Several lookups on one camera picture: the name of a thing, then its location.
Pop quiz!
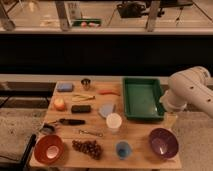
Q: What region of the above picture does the red plastic bowl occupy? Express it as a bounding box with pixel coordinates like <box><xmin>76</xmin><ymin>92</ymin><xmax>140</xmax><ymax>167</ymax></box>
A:
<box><xmin>34</xmin><ymin>135</ymin><xmax>64</xmax><ymax>165</ymax></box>

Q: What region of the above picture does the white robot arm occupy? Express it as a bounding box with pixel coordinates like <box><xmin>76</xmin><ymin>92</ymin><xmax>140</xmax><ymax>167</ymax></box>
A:
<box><xmin>159</xmin><ymin>66</ymin><xmax>213</xmax><ymax>118</ymax></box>

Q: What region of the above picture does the small metal cup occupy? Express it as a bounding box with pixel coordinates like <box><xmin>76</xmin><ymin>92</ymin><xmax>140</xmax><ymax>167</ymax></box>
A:
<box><xmin>81</xmin><ymin>78</ymin><xmax>91</xmax><ymax>91</ymax></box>

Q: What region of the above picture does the light blue cloth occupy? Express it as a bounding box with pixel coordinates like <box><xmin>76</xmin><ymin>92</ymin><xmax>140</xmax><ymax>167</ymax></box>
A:
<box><xmin>98</xmin><ymin>103</ymin><xmax>115</xmax><ymax>118</ymax></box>

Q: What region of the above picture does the white plastic cup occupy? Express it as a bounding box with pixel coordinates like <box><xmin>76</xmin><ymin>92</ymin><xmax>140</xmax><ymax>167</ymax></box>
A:
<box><xmin>106</xmin><ymin>113</ymin><xmax>122</xmax><ymax>133</ymax></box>

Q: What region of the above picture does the green plastic tray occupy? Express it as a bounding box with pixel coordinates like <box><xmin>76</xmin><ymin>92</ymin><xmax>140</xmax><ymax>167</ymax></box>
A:
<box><xmin>122</xmin><ymin>78</ymin><xmax>165</xmax><ymax>121</ymax></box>

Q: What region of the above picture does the blue sponge block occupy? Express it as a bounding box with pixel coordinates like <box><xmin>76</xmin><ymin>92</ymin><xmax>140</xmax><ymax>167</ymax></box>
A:
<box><xmin>56</xmin><ymin>83</ymin><xmax>73</xmax><ymax>92</ymax></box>

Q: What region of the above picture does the orange apple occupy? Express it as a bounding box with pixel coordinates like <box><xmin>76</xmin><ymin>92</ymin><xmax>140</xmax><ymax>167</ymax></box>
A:
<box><xmin>53</xmin><ymin>98</ymin><xmax>66</xmax><ymax>111</ymax></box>

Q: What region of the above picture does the metal key tool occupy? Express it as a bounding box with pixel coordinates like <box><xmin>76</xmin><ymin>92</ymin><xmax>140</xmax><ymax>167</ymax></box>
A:
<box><xmin>78</xmin><ymin>130</ymin><xmax>103</xmax><ymax>137</ymax></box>

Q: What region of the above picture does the bunch of dark grapes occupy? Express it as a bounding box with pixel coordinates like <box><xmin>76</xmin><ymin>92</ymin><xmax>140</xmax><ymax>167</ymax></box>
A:
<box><xmin>72</xmin><ymin>140</ymin><xmax>102</xmax><ymax>160</ymax></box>

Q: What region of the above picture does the blue plastic cup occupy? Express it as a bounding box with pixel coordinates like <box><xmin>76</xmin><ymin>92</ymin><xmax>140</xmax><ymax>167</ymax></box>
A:
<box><xmin>115</xmin><ymin>141</ymin><xmax>132</xmax><ymax>160</ymax></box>

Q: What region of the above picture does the purple plastic bowl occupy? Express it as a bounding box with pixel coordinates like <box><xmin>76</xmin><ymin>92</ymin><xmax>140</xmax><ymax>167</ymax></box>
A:
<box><xmin>149</xmin><ymin>128</ymin><xmax>179</xmax><ymax>159</ymax></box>

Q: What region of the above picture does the black chair back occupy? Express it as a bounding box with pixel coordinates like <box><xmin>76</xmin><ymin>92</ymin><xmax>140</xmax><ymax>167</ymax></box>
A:
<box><xmin>20</xmin><ymin>134</ymin><xmax>36</xmax><ymax>170</ymax></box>

